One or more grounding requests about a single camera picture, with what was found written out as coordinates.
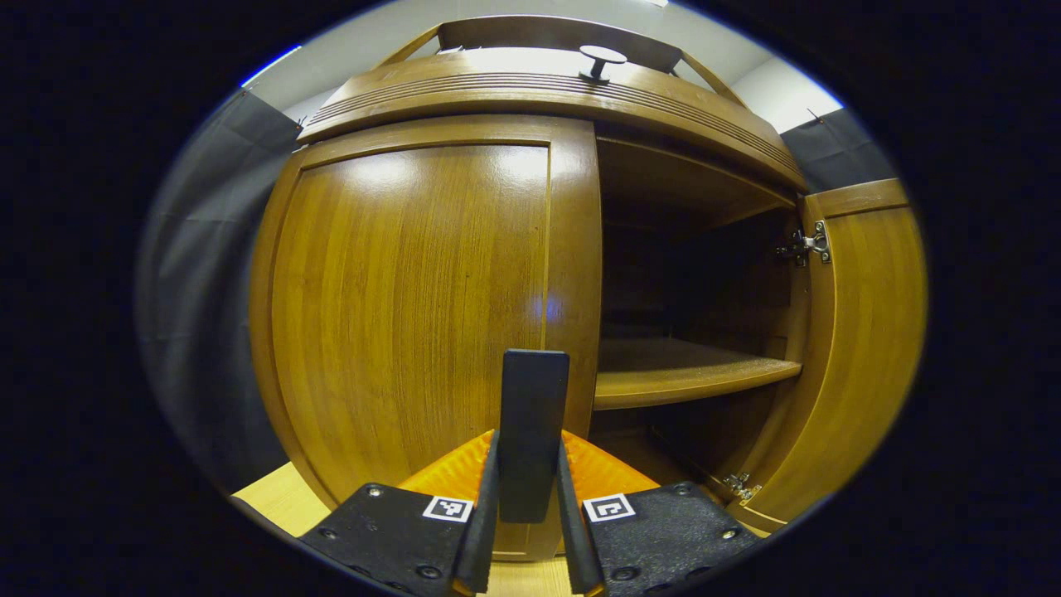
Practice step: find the silver door hinge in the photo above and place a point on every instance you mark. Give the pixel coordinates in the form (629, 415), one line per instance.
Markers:
(812, 245)
(740, 485)

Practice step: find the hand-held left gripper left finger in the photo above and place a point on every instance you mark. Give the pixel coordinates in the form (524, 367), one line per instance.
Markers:
(390, 535)

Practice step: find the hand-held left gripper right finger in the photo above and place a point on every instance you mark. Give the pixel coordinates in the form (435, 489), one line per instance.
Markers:
(671, 535)

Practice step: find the wooden cabinet shelf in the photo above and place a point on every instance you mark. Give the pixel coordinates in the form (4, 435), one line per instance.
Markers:
(671, 373)

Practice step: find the wooden double-door shoe cabinet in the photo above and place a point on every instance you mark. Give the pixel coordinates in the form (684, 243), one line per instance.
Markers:
(663, 178)

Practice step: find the wooden shoe cabinet door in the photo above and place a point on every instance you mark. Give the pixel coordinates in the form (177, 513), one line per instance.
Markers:
(414, 315)
(870, 348)

